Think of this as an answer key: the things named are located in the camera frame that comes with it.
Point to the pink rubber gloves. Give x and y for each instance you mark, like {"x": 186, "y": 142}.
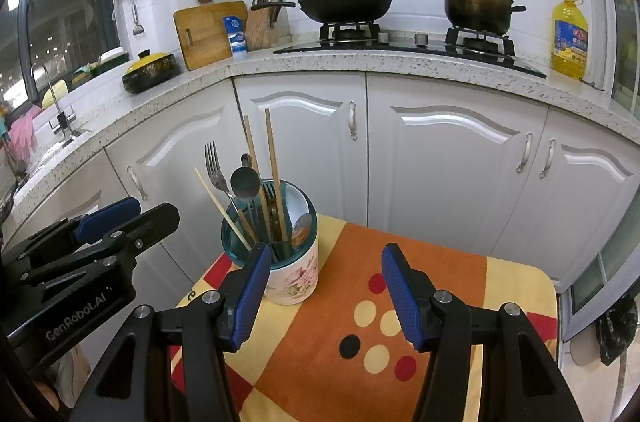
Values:
{"x": 22, "y": 132}

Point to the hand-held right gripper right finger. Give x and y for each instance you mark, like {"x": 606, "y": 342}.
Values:
{"x": 400, "y": 297}

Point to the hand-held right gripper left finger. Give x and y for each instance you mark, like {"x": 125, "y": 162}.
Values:
{"x": 250, "y": 297}

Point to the silver fork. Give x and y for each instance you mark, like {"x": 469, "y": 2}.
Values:
{"x": 214, "y": 167}

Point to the yellow cloth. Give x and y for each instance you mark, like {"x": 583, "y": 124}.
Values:
{"x": 55, "y": 95}

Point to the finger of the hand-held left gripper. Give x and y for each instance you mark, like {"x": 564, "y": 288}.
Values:
{"x": 107, "y": 214}
{"x": 150, "y": 222}

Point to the large steel spoon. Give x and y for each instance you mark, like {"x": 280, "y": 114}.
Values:
{"x": 244, "y": 182}

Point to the wooden cutting board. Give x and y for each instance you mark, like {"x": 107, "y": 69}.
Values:
{"x": 205, "y": 32}

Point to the black wok with lid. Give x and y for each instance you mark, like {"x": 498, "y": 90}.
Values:
{"x": 345, "y": 5}

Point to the small steel spoon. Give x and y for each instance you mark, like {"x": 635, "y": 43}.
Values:
{"x": 300, "y": 227}

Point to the speckled stone countertop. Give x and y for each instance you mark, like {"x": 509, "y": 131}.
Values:
{"x": 300, "y": 62}

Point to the teal-rimmed white utensil holder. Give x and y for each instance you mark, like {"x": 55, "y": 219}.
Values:
{"x": 295, "y": 282}

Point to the green sponge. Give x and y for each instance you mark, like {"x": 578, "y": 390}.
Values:
{"x": 82, "y": 77}

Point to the blue and white carton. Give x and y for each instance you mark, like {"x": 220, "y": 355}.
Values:
{"x": 236, "y": 40}

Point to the orange checked cloth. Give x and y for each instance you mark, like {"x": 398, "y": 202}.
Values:
{"x": 310, "y": 342}

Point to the white cabinet door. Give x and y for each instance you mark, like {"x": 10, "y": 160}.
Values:
{"x": 450, "y": 172}
{"x": 575, "y": 202}
{"x": 75, "y": 182}
{"x": 310, "y": 142}
{"x": 190, "y": 142}

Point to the bronze stock pot with lid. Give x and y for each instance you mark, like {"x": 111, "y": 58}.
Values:
{"x": 475, "y": 10}

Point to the white plastic rice spoon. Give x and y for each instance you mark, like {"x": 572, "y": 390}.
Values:
{"x": 295, "y": 197}

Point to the gold fork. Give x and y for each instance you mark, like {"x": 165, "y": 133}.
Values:
{"x": 270, "y": 192}

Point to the black trash bag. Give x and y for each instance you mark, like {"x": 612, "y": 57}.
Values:
{"x": 615, "y": 332}

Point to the dark window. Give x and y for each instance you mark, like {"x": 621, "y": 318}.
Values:
{"x": 60, "y": 2}

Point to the slim steel spoon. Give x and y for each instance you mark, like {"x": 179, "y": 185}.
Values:
{"x": 246, "y": 160}

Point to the white framed glass door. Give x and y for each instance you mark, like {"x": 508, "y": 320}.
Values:
{"x": 627, "y": 27}

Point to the green tray with white soap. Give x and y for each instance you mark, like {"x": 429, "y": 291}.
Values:
{"x": 112, "y": 57}

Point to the steel faucet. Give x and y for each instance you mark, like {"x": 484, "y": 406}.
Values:
{"x": 62, "y": 120}

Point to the pale thin chopstick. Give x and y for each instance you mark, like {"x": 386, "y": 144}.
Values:
{"x": 220, "y": 202}

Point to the black casserole with yellow lid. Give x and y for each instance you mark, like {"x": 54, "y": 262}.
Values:
{"x": 150, "y": 75}

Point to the wooden knife block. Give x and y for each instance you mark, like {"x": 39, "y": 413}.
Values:
{"x": 260, "y": 32}

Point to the wooden chopstick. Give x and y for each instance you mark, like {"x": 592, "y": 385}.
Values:
{"x": 272, "y": 152}
{"x": 252, "y": 152}

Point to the hanging peeler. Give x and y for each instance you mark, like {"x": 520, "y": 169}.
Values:
{"x": 138, "y": 28}

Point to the black gas stove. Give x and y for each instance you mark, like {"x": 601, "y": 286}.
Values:
{"x": 400, "y": 48}

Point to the yellow oil bottle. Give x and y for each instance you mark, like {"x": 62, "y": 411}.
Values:
{"x": 570, "y": 42}

